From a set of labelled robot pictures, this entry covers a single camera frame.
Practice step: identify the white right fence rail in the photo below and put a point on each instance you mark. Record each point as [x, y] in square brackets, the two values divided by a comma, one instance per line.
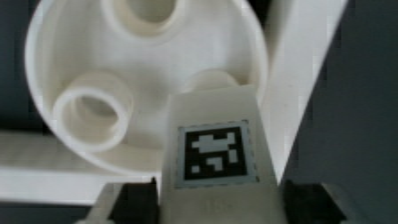
[299, 31]

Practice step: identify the white round stool seat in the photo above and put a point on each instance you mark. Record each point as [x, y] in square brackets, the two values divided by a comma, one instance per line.
[141, 43]

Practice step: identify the white stool leg with tag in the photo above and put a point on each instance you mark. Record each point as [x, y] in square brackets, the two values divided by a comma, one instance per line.
[219, 185]

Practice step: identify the white front fence rail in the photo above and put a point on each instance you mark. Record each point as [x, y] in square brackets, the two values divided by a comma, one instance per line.
[47, 176]

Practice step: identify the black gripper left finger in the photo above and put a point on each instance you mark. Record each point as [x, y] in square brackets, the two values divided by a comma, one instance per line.
[127, 204]

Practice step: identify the white fence rail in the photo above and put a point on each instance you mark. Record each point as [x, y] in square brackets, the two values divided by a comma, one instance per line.
[299, 31]
[47, 176]

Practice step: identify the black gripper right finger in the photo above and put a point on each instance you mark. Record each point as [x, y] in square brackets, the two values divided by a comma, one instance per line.
[314, 205]

